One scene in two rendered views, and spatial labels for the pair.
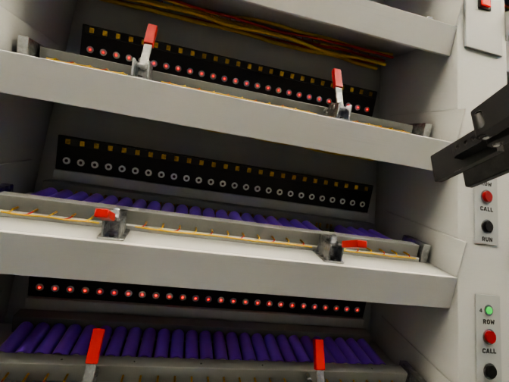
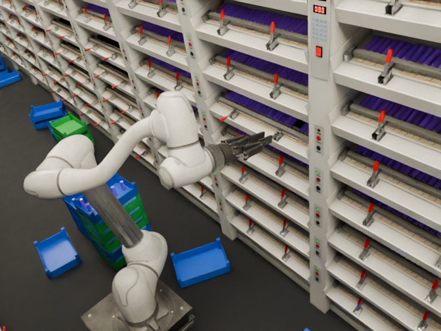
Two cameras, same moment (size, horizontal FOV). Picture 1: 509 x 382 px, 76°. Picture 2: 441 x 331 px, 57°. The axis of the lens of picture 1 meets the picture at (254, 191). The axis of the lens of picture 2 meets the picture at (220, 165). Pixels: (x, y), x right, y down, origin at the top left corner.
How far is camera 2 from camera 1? 162 cm
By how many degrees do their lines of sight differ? 79
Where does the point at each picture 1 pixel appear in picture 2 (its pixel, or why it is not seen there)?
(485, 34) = (319, 69)
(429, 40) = (300, 68)
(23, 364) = (233, 134)
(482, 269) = (317, 160)
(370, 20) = (277, 60)
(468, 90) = (312, 94)
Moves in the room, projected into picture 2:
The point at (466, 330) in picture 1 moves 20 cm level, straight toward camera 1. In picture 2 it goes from (311, 174) to (259, 176)
